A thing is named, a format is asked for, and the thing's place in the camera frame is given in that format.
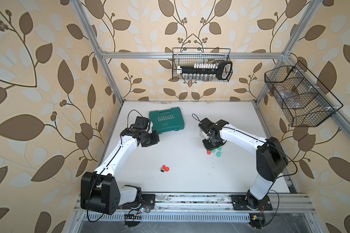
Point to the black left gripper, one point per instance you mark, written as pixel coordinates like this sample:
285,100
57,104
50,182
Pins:
154,140

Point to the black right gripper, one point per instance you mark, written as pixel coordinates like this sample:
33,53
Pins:
207,147

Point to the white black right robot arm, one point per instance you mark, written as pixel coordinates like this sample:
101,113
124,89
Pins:
267,154

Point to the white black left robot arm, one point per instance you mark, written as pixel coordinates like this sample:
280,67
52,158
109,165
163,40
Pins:
99,189

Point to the clear packing tape roll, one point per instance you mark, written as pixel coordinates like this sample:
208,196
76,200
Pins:
201,133

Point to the green plastic tool case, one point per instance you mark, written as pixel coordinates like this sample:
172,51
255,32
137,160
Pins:
167,120

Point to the black white tool in basket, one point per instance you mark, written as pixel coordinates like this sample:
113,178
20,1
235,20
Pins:
220,71

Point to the plastic bag in basket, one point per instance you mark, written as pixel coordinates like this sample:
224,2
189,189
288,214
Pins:
288,99

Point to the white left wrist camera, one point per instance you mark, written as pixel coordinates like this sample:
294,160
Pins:
141,123

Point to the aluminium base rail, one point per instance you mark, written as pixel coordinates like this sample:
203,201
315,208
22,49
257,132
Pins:
202,207

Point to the black wire basket back wall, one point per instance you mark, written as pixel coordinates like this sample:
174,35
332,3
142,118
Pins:
189,56

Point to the black wire basket wall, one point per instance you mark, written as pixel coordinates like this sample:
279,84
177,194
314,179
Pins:
189,56
317,100

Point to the black wire basket right wall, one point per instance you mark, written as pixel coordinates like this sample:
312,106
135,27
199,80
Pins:
317,100

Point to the aluminium cage frame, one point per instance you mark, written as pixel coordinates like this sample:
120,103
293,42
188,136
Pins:
283,58

